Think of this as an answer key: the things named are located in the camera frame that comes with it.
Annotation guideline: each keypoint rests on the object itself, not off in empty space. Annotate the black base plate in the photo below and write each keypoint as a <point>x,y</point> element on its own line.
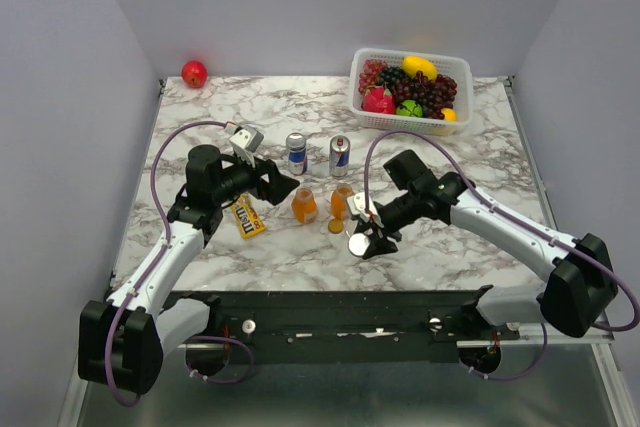
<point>313,328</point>

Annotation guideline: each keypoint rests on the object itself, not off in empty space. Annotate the light red grape bunch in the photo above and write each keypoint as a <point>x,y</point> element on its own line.
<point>369,77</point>

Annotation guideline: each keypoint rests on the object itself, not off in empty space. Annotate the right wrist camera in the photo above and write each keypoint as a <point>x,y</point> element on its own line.
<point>356,206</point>

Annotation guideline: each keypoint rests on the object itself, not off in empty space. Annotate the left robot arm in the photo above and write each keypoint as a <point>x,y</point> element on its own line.
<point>160,267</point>

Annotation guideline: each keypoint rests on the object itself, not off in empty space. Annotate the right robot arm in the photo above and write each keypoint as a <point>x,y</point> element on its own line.
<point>576,286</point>

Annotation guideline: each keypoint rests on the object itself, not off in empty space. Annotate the gold bottle cap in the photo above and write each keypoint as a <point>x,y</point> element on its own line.
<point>335,225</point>

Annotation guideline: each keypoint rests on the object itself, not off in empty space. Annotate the blue energy can left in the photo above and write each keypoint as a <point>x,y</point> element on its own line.
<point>297,153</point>

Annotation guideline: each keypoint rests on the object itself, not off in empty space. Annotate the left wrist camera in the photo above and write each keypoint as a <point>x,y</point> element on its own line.
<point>245,141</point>

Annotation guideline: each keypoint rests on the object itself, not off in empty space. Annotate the black grape bunch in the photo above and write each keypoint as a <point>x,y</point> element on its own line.
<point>391,76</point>

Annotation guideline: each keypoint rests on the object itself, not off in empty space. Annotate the red dragon fruit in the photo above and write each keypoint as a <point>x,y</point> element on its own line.
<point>378,99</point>

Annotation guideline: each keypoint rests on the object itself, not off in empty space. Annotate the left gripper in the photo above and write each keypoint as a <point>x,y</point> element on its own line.
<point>277,187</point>

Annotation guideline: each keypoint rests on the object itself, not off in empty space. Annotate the green round fruit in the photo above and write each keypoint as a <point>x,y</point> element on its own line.
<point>409,108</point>

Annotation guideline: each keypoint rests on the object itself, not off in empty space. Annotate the orange juice bottle right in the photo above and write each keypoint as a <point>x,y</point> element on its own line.
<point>338,202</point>

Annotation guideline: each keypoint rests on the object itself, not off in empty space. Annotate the white plastic fruit basket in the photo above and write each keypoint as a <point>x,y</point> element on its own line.
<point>456,68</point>

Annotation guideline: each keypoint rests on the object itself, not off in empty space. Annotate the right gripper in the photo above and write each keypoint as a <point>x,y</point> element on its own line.
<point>379,246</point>

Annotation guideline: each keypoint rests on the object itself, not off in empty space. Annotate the yellow candy packet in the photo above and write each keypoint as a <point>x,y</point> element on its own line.
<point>248,220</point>

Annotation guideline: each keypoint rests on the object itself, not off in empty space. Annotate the aluminium rail frame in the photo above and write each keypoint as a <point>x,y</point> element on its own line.
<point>543,379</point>

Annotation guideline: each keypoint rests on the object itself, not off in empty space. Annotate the orange juice bottle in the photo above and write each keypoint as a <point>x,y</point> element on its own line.
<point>304,206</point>
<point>338,202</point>

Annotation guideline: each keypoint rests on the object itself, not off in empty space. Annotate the red apple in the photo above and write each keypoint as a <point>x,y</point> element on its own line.
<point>194,74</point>

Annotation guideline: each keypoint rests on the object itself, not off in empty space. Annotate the silver jar lid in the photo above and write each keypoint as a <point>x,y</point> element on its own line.
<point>358,244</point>

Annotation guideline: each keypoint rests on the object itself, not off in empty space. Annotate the dark red grape bunch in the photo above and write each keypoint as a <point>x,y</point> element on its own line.
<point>433,95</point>

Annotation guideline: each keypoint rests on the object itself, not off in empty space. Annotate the blue silver energy can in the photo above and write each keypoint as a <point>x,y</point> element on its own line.
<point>339,154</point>

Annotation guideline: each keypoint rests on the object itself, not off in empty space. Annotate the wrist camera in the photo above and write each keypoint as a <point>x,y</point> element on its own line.
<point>356,206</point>
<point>245,141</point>

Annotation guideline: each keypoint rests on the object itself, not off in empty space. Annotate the orange juice bottle left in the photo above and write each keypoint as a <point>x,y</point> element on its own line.
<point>304,206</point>

